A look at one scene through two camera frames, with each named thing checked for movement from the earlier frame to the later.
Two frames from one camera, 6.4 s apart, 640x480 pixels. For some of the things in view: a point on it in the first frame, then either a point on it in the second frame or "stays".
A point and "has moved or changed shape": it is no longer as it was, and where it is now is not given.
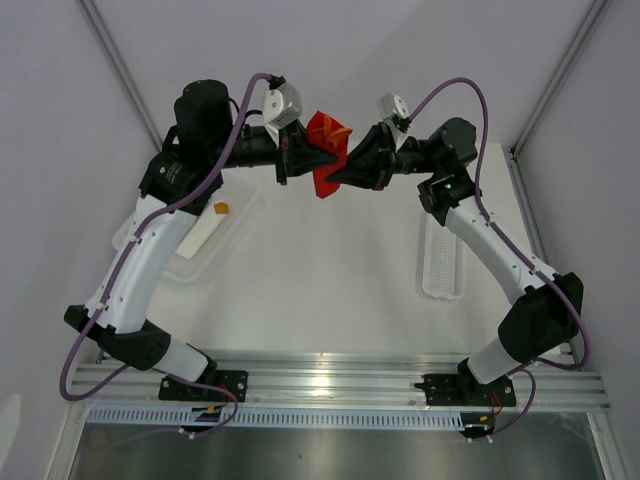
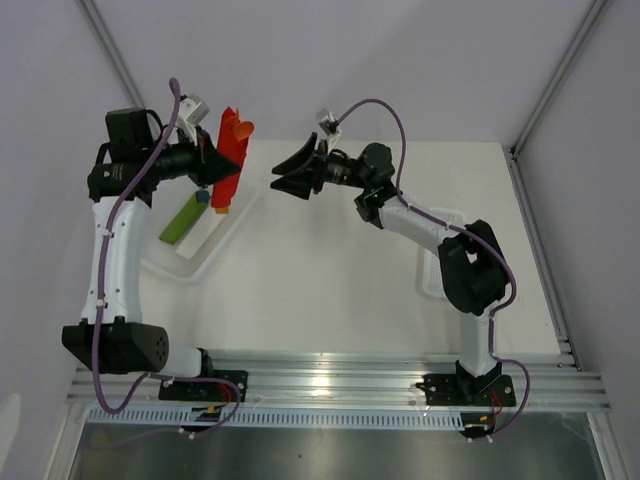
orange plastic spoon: (338, 134) has moved or changed shape
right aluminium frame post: (513, 153) stays
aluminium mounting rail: (330, 382) stays
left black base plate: (235, 381) stays
